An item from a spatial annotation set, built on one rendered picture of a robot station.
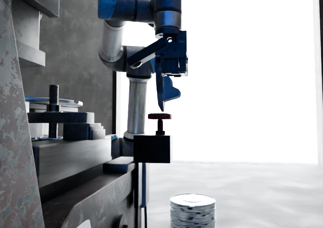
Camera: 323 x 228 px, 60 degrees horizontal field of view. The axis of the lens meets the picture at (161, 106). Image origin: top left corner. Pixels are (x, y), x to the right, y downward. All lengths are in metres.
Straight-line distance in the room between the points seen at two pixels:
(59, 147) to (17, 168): 0.16
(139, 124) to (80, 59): 4.58
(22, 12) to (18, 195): 0.44
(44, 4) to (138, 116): 0.70
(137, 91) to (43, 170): 0.85
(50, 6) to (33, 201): 0.49
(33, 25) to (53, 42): 5.42
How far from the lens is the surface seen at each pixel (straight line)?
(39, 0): 0.69
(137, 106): 1.24
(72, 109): 0.85
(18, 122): 0.31
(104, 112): 5.44
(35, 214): 0.35
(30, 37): 0.68
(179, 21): 0.76
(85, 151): 0.55
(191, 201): 1.85
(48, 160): 0.44
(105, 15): 0.85
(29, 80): 6.23
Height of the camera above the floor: 0.73
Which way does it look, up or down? 3 degrees up
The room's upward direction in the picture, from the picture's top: straight up
